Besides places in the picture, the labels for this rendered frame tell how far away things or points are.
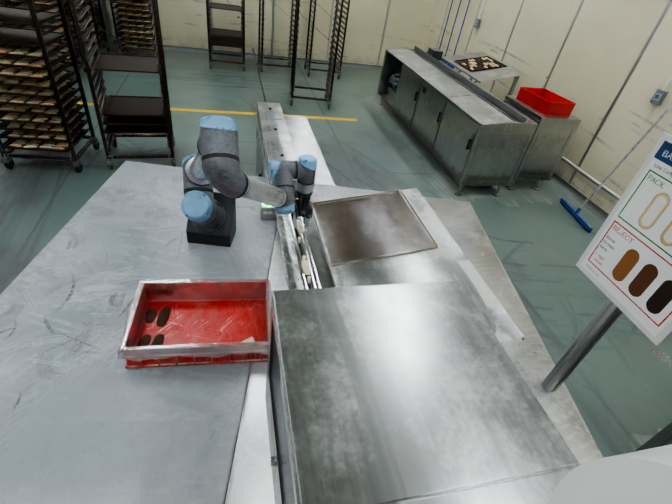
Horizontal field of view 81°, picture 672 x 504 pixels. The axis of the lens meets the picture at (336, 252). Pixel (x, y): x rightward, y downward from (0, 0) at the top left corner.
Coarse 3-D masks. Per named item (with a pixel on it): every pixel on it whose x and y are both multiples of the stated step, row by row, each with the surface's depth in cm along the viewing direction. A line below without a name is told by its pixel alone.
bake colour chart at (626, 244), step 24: (648, 168) 106; (624, 192) 113; (648, 192) 106; (624, 216) 113; (648, 216) 106; (600, 240) 121; (624, 240) 113; (648, 240) 106; (576, 264) 129; (600, 264) 121; (624, 264) 113; (648, 264) 107; (600, 288) 121; (624, 288) 113; (648, 288) 107; (624, 312) 114; (648, 312) 107; (648, 336) 107
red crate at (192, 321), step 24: (192, 312) 150; (216, 312) 152; (240, 312) 153; (264, 312) 155; (168, 336) 140; (192, 336) 141; (216, 336) 143; (240, 336) 144; (264, 336) 146; (144, 360) 128; (168, 360) 130; (192, 360) 132; (216, 360) 133; (240, 360) 135; (264, 360) 137
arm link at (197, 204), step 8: (184, 192) 160; (192, 192) 156; (200, 192) 157; (208, 192) 161; (184, 200) 156; (192, 200) 156; (200, 200) 157; (208, 200) 157; (184, 208) 156; (192, 208) 157; (200, 208) 157; (208, 208) 158; (216, 208) 169; (192, 216) 157; (200, 216) 157; (208, 216) 160; (200, 224) 169
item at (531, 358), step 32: (320, 192) 234; (352, 192) 240; (448, 224) 226; (480, 224) 231; (320, 256) 187; (480, 256) 206; (512, 288) 189; (512, 352) 157; (544, 352) 159; (256, 384) 131; (256, 416) 122; (576, 416) 138; (256, 448) 115; (576, 448) 128; (256, 480) 108
